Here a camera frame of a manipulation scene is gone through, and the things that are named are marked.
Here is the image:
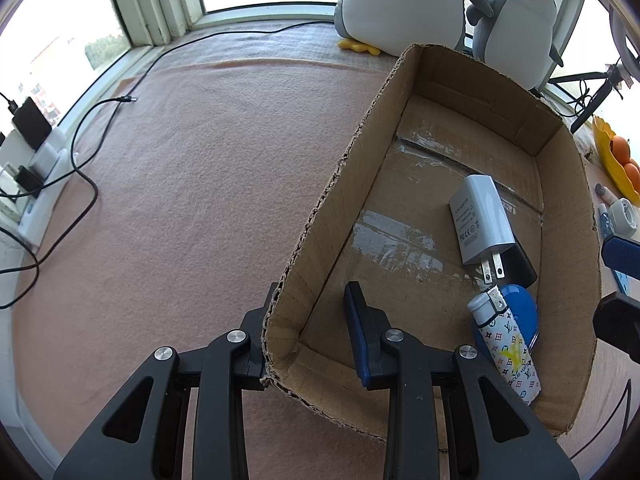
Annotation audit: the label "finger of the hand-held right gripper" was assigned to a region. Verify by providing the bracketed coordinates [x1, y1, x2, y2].
[592, 292, 640, 361]
[601, 234, 640, 281]

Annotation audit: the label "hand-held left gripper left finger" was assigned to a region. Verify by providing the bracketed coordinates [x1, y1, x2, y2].
[52, 282, 281, 480]

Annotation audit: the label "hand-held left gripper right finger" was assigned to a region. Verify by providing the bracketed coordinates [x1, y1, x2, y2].
[344, 281, 581, 480]

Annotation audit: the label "white round plug adapter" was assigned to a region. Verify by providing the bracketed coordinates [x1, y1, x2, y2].
[610, 197, 640, 236]

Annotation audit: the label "cardboard box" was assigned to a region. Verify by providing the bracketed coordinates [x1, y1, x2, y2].
[262, 44, 603, 443]

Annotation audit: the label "blue oval case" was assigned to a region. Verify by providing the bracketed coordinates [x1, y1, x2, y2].
[480, 284, 540, 361]

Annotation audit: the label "black rectangular block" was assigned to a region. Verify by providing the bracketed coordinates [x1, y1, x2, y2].
[500, 245, 538, 288]

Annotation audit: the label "patterned white tube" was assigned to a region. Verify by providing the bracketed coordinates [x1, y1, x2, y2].
[467, 285, 542, 406]

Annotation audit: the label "white charger adapter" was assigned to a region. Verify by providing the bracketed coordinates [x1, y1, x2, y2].
[448, 174, 516, 281]

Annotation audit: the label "light blue card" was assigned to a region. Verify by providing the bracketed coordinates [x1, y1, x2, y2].
[614, 270, 640, 296]

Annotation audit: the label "yellow plastic bowl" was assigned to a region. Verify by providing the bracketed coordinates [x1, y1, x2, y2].
[592, 115, 640, 206]

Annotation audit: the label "black tripod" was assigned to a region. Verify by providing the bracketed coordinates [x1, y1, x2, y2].
[547, 57, 631, 133]

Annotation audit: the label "small penguin plush toy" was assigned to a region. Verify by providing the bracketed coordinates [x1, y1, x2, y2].
[466, 0, 565, 92]

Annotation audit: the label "white power strip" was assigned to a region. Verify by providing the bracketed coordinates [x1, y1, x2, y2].
[0, 127, 81, 233]

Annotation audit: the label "black plug adapter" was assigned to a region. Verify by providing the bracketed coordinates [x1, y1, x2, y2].
[15, 165, 43, 196]

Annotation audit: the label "checked beige cloth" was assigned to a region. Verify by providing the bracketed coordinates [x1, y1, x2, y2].
[150, 20, 401, 76]

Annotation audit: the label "white charger block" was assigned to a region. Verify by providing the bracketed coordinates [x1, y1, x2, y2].
[0, 132, 31, 172]

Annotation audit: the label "large penguin plush toy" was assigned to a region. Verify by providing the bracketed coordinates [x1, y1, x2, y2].
[327, 0, 493, 56]

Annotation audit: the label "thin black cable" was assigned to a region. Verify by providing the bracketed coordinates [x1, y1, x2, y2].
[569, 379, 632, 457]

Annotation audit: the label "black charging cable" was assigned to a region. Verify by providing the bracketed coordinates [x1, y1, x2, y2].
[0, 95, 138, 311]

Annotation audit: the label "long black cable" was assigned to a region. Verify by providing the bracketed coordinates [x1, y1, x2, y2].
[131, 20, 336, 103]

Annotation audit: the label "white window frame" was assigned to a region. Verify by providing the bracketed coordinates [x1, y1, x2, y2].
[0, 0, 640, 126]

